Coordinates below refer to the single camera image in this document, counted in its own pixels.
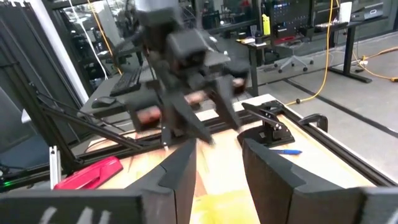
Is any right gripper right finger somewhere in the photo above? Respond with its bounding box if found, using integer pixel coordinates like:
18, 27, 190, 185
242, 138, 364, 224

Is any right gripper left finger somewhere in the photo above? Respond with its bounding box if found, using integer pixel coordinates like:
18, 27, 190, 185
125, 138, 198, 224

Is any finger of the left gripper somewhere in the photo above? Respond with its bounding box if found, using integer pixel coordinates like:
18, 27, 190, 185
213, 77, 243, 132
160, 92, 216, 151

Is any black keyboard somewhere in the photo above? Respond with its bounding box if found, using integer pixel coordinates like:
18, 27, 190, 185
109, 66, 143, 98

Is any black standing desk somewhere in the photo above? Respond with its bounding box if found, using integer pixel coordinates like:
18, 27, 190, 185
236, 34, 280, 97
313, 14, 389, 84

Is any black computer mouse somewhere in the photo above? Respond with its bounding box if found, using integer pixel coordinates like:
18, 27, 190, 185
91, 96, 118, 109

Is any grey side desk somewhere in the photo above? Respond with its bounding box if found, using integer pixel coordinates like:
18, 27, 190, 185
79, 60, 259, 125

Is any blue pen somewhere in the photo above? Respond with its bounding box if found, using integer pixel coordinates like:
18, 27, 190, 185
269, 149, 303, 156

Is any black hole punch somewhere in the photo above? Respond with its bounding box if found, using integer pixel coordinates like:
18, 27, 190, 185
236, 101, 296, 147

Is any white office chair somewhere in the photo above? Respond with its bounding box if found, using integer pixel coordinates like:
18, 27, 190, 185
273, 39, 315, 74

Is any red cylindrical case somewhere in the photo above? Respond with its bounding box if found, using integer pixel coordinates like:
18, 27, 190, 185
53, 155, 124, 190

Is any yellow bottle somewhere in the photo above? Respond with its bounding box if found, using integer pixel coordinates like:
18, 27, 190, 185
262, 13, 272, 36

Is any black table clamp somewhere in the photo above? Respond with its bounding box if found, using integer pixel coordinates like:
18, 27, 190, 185
297, 113, 329, 133

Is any short silver aluminium extrusion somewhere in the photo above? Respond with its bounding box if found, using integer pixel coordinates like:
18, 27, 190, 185
49, 145, 62, 189

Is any white cylindrical container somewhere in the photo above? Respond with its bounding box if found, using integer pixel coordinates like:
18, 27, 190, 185
338, 1, 353, 23

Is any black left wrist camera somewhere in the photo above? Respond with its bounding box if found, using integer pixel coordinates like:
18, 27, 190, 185
165, 29, 210, 68

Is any black aluminium table frame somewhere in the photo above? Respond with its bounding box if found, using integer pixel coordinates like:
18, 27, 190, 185
0, 82, 398, 194

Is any yellow extension cord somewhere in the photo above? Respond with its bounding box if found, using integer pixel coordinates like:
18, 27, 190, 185
86, 0, 123, 76
285, 0, 334, 106
351, 45, 398, 82

